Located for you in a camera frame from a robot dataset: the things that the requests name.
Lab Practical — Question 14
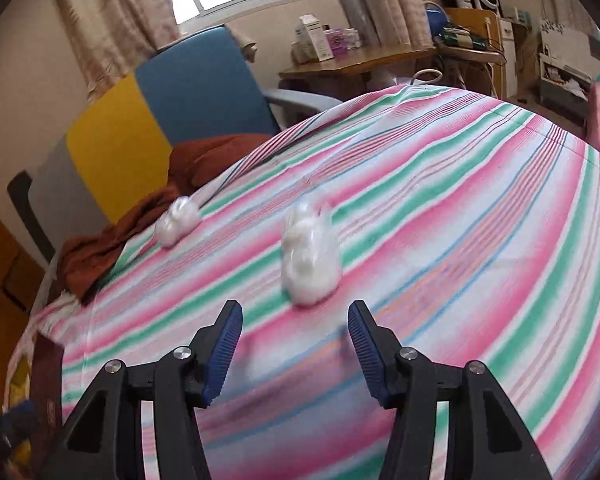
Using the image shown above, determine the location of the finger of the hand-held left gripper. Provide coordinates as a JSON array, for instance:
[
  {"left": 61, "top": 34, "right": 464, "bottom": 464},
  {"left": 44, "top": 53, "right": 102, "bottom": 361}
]
[{"left": 0, "top": 399, "right": 36, "bottom": 456}]

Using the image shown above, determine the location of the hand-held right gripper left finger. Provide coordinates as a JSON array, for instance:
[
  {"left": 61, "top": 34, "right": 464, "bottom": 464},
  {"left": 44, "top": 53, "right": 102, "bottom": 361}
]
[{"left": 54, "top": 300, "right": 244, "bottom": 480}]

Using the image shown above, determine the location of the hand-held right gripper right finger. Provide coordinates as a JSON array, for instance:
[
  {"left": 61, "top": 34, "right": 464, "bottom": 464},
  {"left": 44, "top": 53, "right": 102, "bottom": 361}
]
[{"left": 347, "top": 301, "right": 556, "bottom": 480}]

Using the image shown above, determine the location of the gold tin box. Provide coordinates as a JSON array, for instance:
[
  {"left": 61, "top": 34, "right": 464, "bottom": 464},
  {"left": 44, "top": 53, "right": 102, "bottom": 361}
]
[{"left": 5, "top": 332, "right": 63, "bottom": 466}]

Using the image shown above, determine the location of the white plastic bag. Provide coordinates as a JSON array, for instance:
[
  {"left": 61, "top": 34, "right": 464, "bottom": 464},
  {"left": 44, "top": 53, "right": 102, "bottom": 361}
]
[
  {"left": 280, "top": 200, "right": 341, "bottom": 306},
  {"left": 155, "top": 196, "right": 201, "bottom": 248}
]

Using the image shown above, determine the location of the wooden wardrobe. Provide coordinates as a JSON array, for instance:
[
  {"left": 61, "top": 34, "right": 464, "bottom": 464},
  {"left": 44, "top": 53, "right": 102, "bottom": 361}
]
[{"left": 0, "top": 190, "right": 46, "bottom": 421}]

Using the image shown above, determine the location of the maroon jacket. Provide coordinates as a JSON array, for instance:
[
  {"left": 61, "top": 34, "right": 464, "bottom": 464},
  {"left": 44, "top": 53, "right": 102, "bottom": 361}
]
[{"left": 60, "top": 135, "right": 276, "bottom": 306}]

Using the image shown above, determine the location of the grey yellow blue armchair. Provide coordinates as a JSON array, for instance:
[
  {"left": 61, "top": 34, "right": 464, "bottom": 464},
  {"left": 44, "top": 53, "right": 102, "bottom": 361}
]
[{"left": 30, "top": 26, "right": 343, "bottom": 241}]

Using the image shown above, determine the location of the wooden desk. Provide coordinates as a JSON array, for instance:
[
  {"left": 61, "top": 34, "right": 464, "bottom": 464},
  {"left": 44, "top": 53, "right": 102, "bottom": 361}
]
[{"left": 279, "top": 45, "right": 436, "bottom": 96}]

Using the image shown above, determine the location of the wooden cabinet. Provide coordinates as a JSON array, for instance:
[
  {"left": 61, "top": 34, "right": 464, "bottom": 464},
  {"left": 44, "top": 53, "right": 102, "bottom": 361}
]
[{"left": 442, "top": 7, "right": 506, "bottom": 98}]

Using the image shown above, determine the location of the tall white box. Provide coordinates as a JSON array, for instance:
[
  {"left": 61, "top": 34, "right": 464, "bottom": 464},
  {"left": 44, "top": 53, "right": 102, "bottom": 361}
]
[{"left": 297, "top": 15, "right": 331, "bottom": 62}]

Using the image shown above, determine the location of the white cabinet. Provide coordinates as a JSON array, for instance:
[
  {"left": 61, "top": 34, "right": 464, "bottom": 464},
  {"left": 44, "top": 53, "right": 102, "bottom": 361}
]
[{"left": 497, "top": 15, "right": 519, "bottom": 98}]

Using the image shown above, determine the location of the blue jug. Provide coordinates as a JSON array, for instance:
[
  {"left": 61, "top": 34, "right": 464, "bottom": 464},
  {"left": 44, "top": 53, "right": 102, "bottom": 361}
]
[{"left": 425, "top": 2, "right": 448, "bottom": 36}]

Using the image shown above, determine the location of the white shelf unit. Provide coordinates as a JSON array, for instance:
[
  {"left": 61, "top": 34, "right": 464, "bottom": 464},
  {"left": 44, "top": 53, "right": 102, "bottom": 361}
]
[{"left": 537, "top": 25, "right": 593, "bottom": 111}]

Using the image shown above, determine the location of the patterned beige curtain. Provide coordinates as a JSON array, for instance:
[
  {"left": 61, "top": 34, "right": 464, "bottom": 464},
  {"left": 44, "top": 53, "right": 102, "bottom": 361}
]
[
  {"left": 337, "top": 0, "right": 433, "bottom": 51},
  {"left": 47, "top": 0, "right": 181, "bottom": 101}
]

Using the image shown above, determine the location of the white cable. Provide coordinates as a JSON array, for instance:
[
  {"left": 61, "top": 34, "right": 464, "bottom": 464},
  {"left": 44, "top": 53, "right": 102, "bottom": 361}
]
[{"left": 410, "top": 67, "right": 443, "bottom": 87}]

